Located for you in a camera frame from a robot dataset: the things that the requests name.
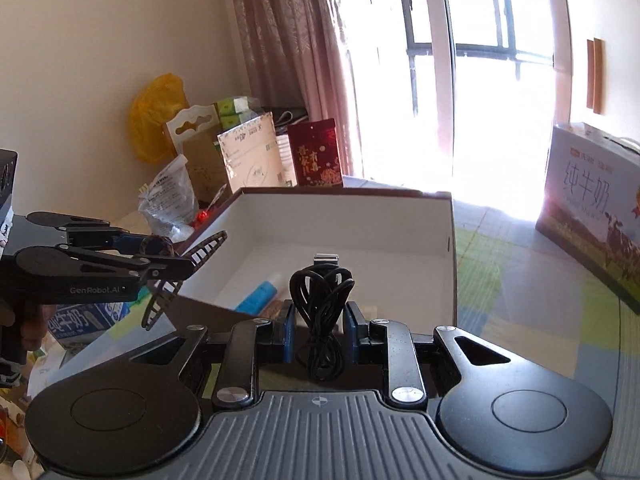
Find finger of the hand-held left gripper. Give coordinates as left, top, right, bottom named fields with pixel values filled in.
left=26, top=211, right=174, bottom=257
left=54, top=243, right=194, bottom=283

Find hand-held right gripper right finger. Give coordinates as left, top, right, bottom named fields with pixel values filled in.
left=344, top=301, right=513, bottom=406

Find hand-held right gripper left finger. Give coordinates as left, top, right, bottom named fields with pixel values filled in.
left=129, top=300, right=297, bottom=409

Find black cable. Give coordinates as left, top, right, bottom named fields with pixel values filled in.
left=289, top=255, right=357, bottom=382

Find patterned braided hair clip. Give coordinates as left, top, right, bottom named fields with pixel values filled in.
left=141, top=230, right=228, bottom=331

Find blue tube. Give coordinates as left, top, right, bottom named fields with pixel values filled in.
left=234, top=281, right=279, bottom=315

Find brown cardboard box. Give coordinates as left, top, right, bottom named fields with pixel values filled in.
left=152, top=186, right=458, bottom=333

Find checked cloth covered desktop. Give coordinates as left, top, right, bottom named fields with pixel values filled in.
left=27, top=175, right=640, bottom=480

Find person's left hand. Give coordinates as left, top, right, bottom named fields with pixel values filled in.
left=0, top=304, right=57, bottom=356

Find small blue milk carton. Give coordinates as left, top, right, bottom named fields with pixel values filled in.
left=47, top=302, right=133, bottom=348

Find clear printed plastic bag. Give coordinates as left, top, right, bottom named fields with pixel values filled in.
left=137, top=155, right=198, bottom=241

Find yellow plastic bag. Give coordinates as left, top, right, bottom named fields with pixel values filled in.
left=129, top=73, right=190, bottom=165

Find white tissue carton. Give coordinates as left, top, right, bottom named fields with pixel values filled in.
left=216, top=112, right=296, bottom=193

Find green tissue packs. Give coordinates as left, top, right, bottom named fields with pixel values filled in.
left=215, top=96, right=263, bottom=131

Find red gift box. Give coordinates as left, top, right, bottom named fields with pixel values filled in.
left=287, top=118, right=344, bottom=188

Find pink curtain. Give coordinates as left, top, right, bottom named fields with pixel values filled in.
left=220, top=0, right=363, bottom=178

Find large milk carton with cow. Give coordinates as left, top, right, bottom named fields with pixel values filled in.
left=535, top=121, right=640, bottom=316

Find glass balcony door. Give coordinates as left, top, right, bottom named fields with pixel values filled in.
left=330, top=0, right=571, bottom=201

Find brown carton with handle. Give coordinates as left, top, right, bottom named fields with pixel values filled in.
left=162, top=104, right=233, bottom=201

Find wooden wall strip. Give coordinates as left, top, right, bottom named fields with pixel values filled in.
left=586, top=39, right=596, bottom=110
left=593, top=37, right=606, bottom=116

